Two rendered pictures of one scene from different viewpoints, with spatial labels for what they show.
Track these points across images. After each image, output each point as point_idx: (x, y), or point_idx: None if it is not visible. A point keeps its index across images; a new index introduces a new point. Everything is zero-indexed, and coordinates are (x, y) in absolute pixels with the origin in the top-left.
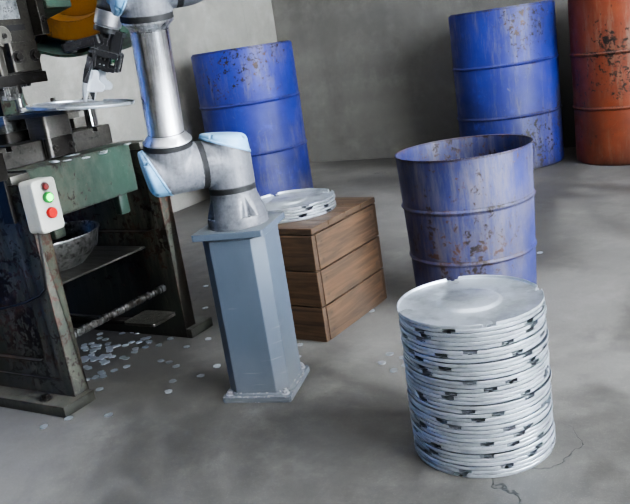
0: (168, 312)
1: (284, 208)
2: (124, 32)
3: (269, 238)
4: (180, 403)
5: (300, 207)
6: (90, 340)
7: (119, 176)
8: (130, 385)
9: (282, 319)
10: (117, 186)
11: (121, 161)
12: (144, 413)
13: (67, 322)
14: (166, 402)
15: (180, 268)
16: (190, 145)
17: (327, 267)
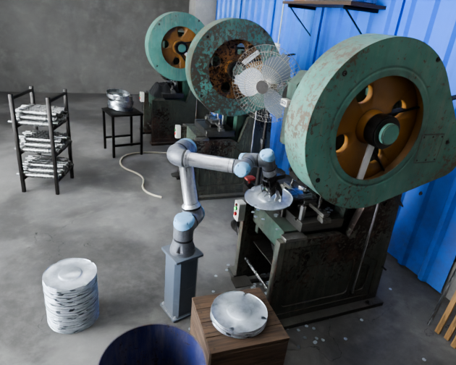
0: (238, 286)
1: (224, 299)
2: (267, 179)
3: (168, 258)
4: (200, 289)
5: (213, 300)
6: None
7: (276, 238)
8: (233, 288)
9: (166, 286)
10: (274, 240)
11: (279, 235)
12: (205, 281)
13: (238, 250)
14: (205, 287)
15: (268, 296)
16: (183, 210)
17: (192, 323)
